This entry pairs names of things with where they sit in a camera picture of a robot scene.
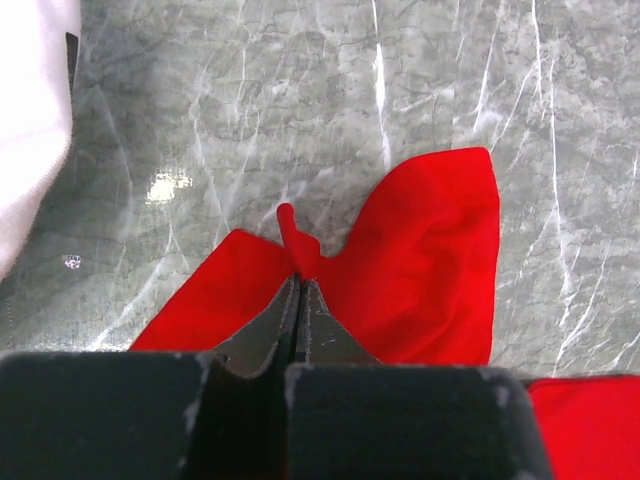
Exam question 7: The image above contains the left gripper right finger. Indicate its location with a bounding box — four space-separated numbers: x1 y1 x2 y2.
285 281 552 479

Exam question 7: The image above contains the red t shirt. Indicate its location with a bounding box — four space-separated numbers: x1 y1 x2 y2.
128 146 640 480

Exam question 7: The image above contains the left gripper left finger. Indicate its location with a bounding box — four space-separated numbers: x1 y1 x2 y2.
1 278 300 479

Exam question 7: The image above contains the white t shirt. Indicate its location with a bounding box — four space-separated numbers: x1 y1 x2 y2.
1 1 81 275

